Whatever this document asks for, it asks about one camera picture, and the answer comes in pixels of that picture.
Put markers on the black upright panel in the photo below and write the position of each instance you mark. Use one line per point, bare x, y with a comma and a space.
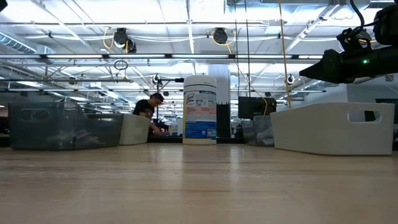
223, 119

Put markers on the light grey plastic bin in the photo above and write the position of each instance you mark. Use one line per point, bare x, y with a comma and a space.
326, 130
135, 129

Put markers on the white disinfecting wipes canister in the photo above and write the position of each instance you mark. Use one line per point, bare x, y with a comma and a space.
199, 109

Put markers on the black tripod stand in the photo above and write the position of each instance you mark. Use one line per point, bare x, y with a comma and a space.
171, 80

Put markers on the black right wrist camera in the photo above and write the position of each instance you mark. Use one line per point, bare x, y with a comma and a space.
354, 39

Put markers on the white building column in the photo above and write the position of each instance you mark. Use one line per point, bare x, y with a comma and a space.
219, 84

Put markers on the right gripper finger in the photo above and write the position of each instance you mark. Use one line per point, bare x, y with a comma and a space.
325, 64
320, 77

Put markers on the black monitor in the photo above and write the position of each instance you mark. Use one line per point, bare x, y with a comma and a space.
255, 107

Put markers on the person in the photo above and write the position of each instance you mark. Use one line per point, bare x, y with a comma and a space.
144, 107

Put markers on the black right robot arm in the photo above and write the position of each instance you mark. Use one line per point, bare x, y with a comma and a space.
385, 59

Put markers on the dark translucent plastic bin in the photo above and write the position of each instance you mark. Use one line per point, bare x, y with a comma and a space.
62, 130
258, 130

